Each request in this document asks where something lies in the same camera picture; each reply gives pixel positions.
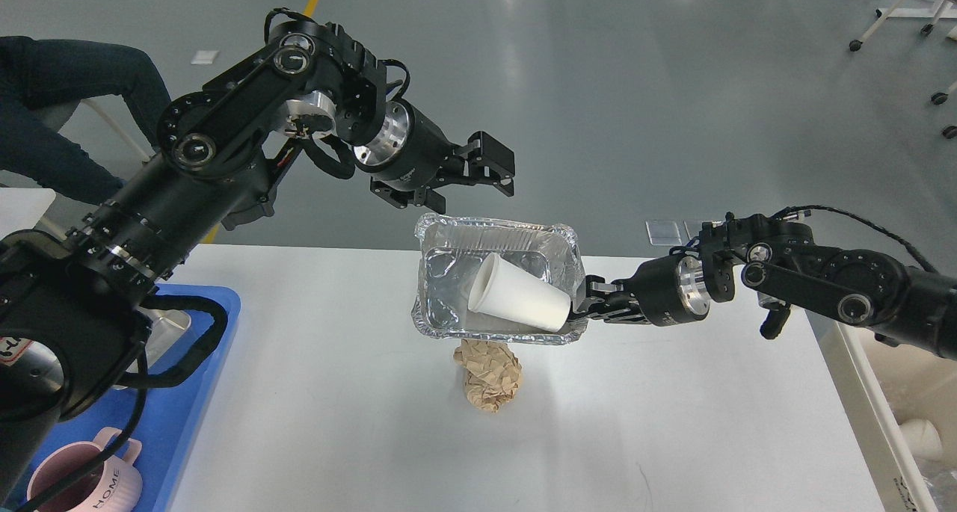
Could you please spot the aluminium foil tray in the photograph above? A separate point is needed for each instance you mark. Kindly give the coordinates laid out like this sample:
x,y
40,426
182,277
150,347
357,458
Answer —
x,y
452,251

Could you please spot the blue plastic tray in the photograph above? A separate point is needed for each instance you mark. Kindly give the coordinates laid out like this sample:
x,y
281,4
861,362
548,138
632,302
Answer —
x,y
168,425

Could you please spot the clear floor plate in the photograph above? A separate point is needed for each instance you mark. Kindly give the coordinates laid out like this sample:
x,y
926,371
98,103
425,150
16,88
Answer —
x,y
693,227
664,233

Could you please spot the pink ribbed mug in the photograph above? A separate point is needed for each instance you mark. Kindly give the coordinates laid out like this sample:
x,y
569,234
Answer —
x,y
115,485

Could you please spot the white bin at right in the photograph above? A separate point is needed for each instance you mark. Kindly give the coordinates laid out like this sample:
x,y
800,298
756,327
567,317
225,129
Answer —
x,y
881,387

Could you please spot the white side table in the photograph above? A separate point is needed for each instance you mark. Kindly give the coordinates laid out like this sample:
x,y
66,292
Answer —
x,y
22,208

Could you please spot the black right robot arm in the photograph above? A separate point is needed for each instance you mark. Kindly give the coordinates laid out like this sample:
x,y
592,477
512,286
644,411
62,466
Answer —
x,y
778,258

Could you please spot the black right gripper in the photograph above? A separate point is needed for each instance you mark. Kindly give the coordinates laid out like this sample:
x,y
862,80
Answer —
x,y
669,291

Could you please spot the left clear floor plate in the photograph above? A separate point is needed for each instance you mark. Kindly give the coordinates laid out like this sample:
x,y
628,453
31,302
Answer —
x,y
664,233

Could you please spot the person in black sweater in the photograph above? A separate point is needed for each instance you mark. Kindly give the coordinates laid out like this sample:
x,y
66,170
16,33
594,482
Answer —
x,y
39,74

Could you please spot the white cup inside bin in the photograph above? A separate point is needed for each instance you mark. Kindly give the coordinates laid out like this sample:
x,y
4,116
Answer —
x,y
922,439

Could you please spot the brown paper ball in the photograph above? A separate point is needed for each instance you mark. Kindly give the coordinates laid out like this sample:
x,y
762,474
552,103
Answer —
x,y
493,373

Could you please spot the white paper cup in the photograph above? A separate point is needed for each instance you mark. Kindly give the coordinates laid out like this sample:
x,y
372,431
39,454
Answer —
x,y
505,291

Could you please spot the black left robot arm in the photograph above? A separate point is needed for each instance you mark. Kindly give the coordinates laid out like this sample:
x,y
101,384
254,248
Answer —
x,y
90,300

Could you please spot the square stainless steel tray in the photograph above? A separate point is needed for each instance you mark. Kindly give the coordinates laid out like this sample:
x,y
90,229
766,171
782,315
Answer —
x,y
167,327

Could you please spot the right clear floor plate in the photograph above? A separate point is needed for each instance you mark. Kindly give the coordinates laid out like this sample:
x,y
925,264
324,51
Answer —
x,y
693,227

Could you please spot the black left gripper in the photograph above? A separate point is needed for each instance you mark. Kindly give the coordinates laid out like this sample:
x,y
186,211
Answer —
x,y
410,150

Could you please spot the white rolling cart frame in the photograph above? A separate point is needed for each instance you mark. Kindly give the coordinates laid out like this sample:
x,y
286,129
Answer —
x,y
932,13

